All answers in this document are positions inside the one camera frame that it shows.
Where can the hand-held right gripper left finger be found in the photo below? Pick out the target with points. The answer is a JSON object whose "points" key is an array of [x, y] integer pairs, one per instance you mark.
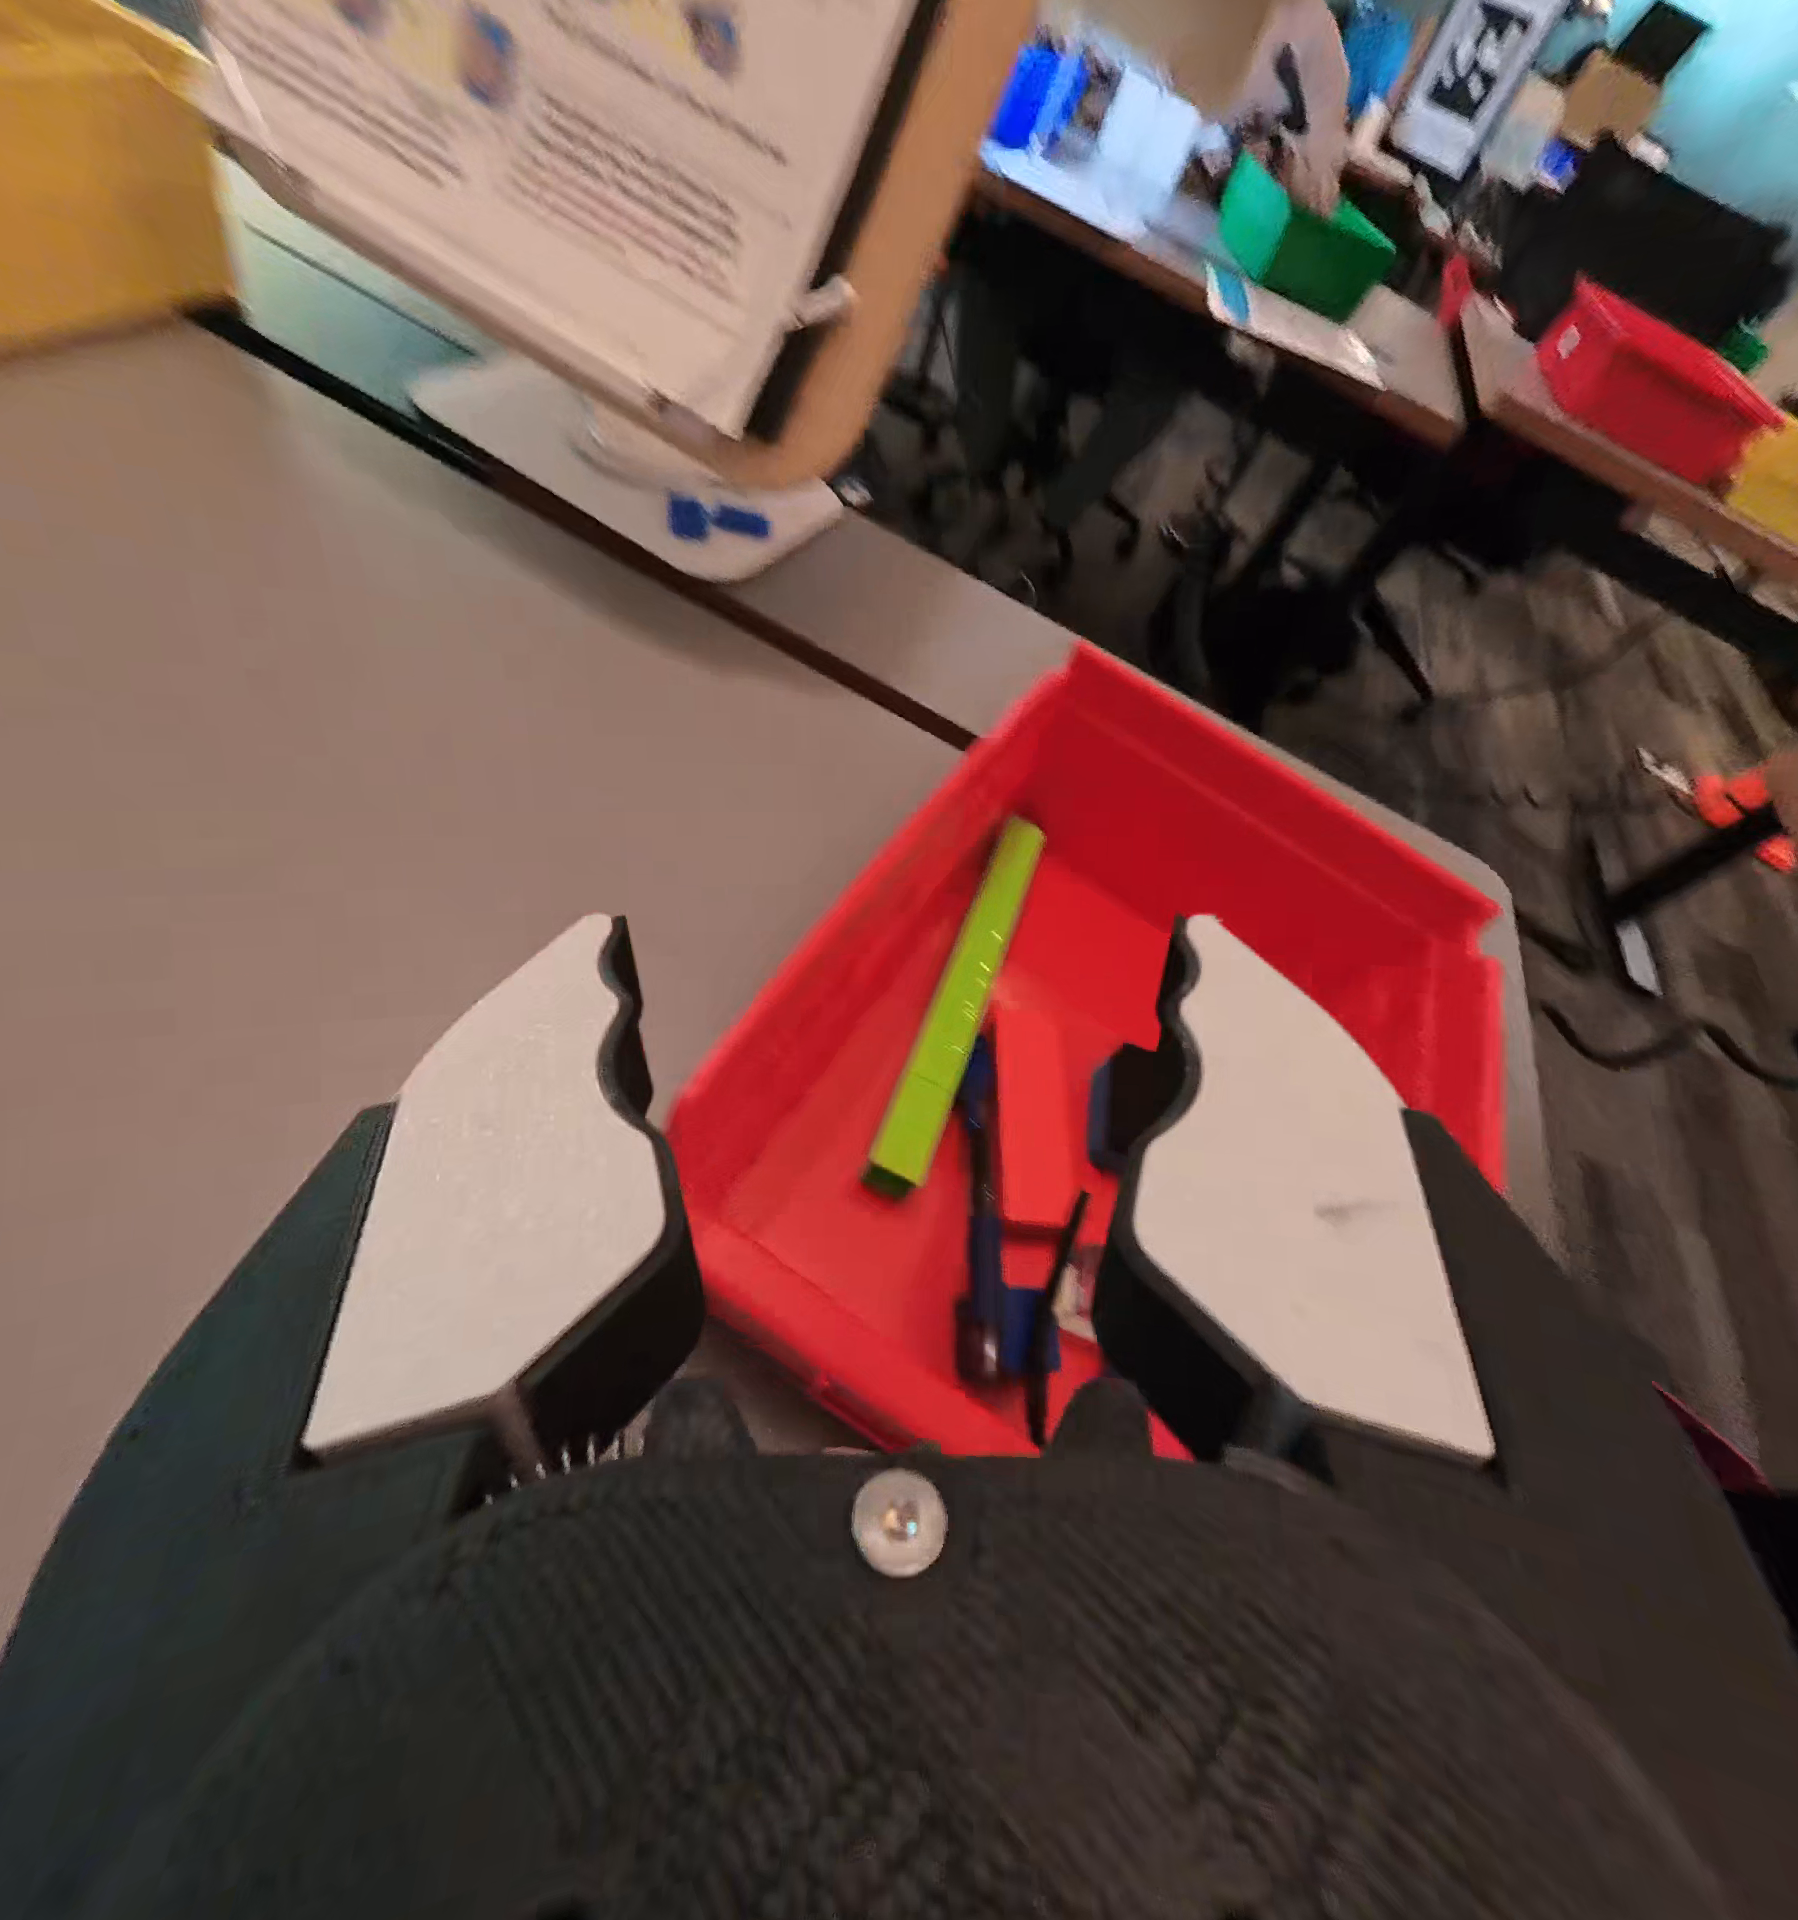
{"points": [[495, 1202]]}

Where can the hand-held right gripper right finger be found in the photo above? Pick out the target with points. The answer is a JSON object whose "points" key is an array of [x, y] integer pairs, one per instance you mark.
{"points": [[1305, 1202]]}

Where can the red plastic bin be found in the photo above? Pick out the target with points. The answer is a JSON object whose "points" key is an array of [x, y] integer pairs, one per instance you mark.
{"points": [[1650, 376], [1199, 840]]}

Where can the yellow plastic bin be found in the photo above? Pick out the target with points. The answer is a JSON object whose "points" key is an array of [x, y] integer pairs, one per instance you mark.
{"points": [[61, 210]]}

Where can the blue pen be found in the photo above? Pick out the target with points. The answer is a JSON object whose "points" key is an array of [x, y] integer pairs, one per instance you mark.
{"points": [[982, 1262]]}

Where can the lime green ruler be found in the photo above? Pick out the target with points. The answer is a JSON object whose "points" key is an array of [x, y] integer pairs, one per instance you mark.
{"points": [[955, 1020]]}

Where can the small blue plastic piece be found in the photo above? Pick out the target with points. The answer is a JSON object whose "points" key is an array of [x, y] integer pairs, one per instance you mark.
{"points": [[719, 517]]}

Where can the wood-edged work table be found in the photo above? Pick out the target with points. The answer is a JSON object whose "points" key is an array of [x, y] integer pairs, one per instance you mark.
{"points": [[1140, 255], [1531, 420]]}

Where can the green plastic bin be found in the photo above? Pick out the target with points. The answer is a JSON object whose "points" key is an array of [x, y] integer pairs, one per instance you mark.
{"points": [[1305, 255]]}

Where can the printed instruction sheet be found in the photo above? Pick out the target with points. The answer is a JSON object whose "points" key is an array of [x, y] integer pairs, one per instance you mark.
{"points": [[542, 181]]}

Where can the blue plastic bin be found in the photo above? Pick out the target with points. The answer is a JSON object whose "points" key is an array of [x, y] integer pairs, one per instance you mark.
{"points": [[1044, 95]]}

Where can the black white marker sign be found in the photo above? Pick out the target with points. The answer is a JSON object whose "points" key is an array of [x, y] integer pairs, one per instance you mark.
{"points": [[1485, 75]]}

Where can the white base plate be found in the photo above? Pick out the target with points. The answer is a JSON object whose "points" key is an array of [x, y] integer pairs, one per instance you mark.
{"points": [[510, 420]]}

